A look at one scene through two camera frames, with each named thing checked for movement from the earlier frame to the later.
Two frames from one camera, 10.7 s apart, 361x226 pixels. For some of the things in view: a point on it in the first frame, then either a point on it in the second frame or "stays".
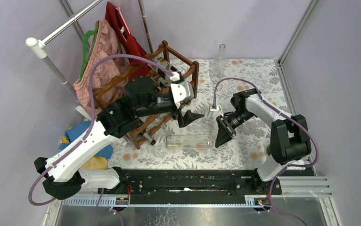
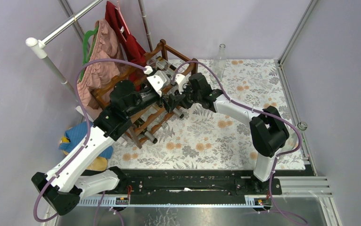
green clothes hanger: [85, 39] stays
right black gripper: [225, 133] -> [185, 87]
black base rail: [193, 185] stays
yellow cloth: [97, 163] stays
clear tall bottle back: [218, 66] stays
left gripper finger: [188, 118] -> [171, 100]
